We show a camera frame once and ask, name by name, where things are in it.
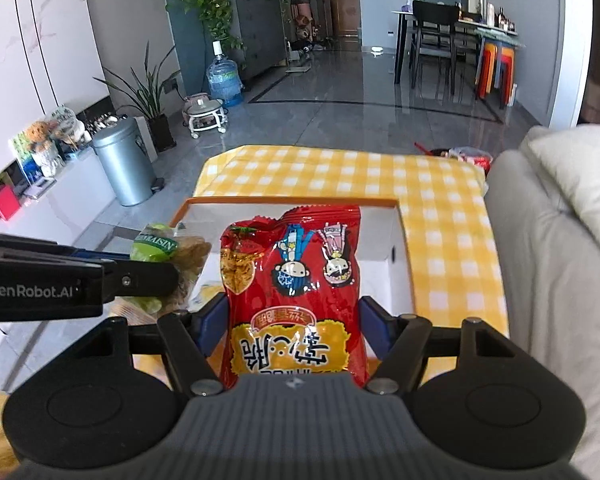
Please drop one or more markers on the red cartoon snack bag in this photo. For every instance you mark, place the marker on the red cartoon snack bag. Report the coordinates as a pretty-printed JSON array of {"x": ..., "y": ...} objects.
[{"x": 271, "y": 332}]

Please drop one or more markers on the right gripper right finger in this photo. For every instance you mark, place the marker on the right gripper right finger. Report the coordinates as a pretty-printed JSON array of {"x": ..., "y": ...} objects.
[{"x": 399, "y": 342}]

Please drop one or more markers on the stacked red orange stools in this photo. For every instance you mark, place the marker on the stacked red orange stools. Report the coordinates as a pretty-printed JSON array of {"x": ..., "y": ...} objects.
[{"x": 496, "y": 71}]

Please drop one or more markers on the dark grey drawer cabinet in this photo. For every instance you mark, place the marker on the dark grey drawer cabinet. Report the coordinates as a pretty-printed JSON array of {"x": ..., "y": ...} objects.
[{"x": 258, "y": 25}]

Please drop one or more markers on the white low tv cabinet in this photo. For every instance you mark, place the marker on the white low tv cabinet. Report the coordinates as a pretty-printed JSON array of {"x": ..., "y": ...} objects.
[{"x": 81, "y": 192}]

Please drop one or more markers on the black dining chair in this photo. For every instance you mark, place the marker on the black dining chair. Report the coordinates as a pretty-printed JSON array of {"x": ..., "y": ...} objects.
[{"x": 435, "y": 36}]

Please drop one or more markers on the blue water jug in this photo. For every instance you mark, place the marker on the blue water jug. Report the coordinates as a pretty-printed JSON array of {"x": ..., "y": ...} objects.
[{"x": 223, "y": 78}]

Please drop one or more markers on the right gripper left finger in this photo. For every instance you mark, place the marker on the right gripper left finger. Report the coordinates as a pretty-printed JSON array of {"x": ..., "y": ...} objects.
[{"x": 189, "y": 339}]

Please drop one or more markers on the beige cushion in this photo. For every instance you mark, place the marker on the beige cushion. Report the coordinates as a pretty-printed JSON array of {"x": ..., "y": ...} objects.
[{"x": 572, "y": 158}]

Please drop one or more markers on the dark dining table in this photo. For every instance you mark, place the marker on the dark dining table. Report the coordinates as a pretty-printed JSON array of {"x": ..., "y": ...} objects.
[{"x": 469, "y": 36}]

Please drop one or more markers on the small white wheeled stool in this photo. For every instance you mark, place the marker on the small white wheeled stool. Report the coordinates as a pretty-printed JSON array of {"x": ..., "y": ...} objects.
[{"x": 201, "y": 113}]

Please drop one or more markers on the silver pedal trash bin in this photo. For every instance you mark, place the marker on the silver pedal trash bin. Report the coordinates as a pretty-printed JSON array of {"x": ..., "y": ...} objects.
[{"x": 125, "y": 160}]

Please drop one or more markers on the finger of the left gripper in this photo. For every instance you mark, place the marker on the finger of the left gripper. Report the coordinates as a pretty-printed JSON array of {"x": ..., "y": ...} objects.
[{"x": 120, "y": 276}]

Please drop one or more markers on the yellow checkered tablecloth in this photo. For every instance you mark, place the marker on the yellow checkered tablecloth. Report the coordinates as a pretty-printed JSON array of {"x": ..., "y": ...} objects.
[{"x": 426, "y": 242}]

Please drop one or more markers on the grey sofa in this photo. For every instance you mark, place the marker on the grey sofa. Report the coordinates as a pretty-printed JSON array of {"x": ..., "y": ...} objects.
[{"x": 550, "y": 264}]

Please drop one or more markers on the potted long-leaf plant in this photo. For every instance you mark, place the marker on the potted long-leaf plant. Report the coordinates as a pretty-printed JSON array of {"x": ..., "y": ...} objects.
[{"x": 145, "y": 95}]

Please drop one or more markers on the orange cardboard box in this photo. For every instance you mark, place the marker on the orange cardboard box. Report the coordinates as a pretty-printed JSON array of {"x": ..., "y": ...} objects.
[{"x": 300, "y": 249}]

